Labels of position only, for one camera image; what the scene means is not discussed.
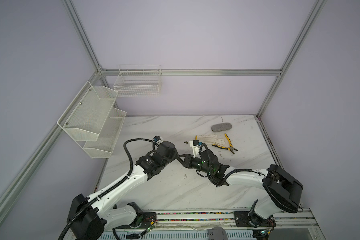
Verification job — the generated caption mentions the yellow black pliers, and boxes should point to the yellow black pliers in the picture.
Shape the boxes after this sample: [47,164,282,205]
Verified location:
[212,133,239,155]

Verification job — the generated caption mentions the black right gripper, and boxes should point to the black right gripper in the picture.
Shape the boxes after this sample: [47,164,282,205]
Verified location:
[176,154,212,175]

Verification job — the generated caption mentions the grey fabric glasses case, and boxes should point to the grey fabric glasses case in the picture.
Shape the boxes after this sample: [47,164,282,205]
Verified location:
[211,123,233,133]

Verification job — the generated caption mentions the aluminium frame corner post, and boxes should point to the aluminium frame corner post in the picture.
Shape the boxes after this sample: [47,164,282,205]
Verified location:
[257,0,327,119]

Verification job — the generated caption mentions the white work glove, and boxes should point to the white work glove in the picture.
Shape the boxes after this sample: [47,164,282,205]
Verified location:
[195,135,225,147]

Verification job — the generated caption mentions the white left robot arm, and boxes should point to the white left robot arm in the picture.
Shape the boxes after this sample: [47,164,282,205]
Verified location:
[58,138,178,240]

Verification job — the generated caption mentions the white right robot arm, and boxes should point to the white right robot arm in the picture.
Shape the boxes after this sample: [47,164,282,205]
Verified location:
[177,150,304,228]

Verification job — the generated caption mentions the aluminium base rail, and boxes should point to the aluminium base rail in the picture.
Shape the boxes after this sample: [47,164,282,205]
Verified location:
[99,206,319,231]

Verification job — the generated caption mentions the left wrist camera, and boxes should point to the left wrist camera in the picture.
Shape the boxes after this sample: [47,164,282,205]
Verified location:
[152,136,162,145]

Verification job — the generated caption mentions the white wire basket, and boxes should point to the white wire basket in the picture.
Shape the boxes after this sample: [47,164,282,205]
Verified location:
[113,65,162,97]

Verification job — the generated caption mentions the white mesh two-tier shelf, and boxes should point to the white mesh two-tier shelf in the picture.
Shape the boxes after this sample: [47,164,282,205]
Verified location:
[57,82,126,159]

